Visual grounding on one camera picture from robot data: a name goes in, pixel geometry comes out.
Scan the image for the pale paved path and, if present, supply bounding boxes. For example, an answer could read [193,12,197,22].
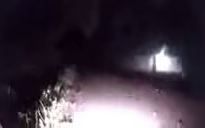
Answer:
[64,70,205,128]

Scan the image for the leafy bush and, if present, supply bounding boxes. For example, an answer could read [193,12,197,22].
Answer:
[19,65,80,128]

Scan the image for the brightly lit building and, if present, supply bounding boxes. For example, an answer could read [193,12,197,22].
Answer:
[133,43,185,76]

